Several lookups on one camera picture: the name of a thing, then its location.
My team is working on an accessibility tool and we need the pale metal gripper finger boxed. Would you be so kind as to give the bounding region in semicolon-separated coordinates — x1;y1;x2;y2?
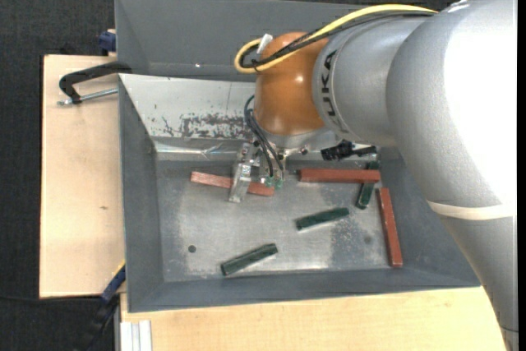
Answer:
228;162;247;204
244;163;259;197

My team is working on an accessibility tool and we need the grey metal bin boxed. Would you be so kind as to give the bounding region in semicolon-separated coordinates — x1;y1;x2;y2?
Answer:
113;0;482;313

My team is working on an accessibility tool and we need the red-brown flat block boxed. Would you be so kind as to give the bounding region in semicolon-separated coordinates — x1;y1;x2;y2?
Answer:
376;187;404;269
298;168;382;184
190;170;275;197

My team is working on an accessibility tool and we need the dark green flat block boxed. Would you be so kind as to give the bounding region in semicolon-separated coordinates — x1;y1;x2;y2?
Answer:
295;207;351;232
354;160;381;211
219;242;279;277

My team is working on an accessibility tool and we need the pale wood flat board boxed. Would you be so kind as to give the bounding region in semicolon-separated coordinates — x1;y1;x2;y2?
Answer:
39;54;127;299

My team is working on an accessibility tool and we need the black cylinder on white bracket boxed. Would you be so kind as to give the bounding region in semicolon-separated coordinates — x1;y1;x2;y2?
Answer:
306;138;378;162

